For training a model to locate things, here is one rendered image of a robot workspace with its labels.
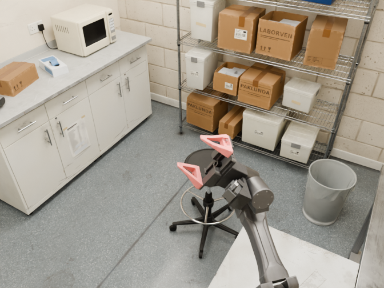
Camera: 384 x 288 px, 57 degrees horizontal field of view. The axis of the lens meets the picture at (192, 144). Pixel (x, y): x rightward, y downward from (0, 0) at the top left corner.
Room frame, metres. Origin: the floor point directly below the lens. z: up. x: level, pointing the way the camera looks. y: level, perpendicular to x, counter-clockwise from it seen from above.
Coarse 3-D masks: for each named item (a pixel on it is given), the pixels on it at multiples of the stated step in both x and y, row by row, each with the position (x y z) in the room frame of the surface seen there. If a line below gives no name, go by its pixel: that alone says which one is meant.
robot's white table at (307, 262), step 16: (240, 240) 0.92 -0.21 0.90; (288, 240) 0.92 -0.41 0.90; (240, 256) 0.84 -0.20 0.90; (288, 256) 0.84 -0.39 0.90; (304, 256) 0.84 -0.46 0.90; (320, 256) 0.84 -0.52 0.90; (336, 256) 0.84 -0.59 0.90; (224, 272) 0.77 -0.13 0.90; (240, 272) 0.77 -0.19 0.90; (256, 272) 0.77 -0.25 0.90; (288, 272) 0.77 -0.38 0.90; (304, 272) 0.77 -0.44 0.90; (320, 272) 0.77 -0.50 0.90; (336, 272) 0.77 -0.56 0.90; (352, 272) 0.77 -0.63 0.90
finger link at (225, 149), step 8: (200, 136) 0.65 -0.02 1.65; (208, 136) 0.66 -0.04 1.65; (216, 136) 0.67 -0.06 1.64; (224, 136) 0.68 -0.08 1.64; (208, 144) 0.63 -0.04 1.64; (216, 144) 0.64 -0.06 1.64; (224, 144) 0.65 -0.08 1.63; (232, 144) 0.65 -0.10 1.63; (216, 152) 0.67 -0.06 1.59; (224, 152) 0.62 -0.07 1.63; (232, 152) 0.62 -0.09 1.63
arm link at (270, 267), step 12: (240, 216) 0.61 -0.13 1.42; (252, 216) 0.59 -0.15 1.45; (264, 216) 0.59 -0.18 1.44; (252, 228) 0.56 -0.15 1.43; (264, 228) 0.56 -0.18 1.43; (252, 240) 0.55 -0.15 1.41; (264, 240) 0.53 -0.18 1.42; (264, 252) 0.51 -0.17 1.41; (276, 252) 0.51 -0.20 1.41; (264, 264) 0.48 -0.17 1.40; (276, 264) 0.48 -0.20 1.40; (264, 276) 0.46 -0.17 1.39; (276, 276) 0.45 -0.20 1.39; (288, 276) 0.46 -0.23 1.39
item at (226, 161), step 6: (234, 156) 0.64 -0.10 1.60; (216, 162) 0.66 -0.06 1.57; (222, 162) 0.65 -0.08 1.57; (228, 162) 0.63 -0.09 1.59; (234, 162) 0.62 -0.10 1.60; (204, 168) 0.68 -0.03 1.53; (210, 168) 0.67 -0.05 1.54; (222, 168) 0.63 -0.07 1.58; (228, 168) 0.62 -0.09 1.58; (222, 174) 0.62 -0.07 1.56
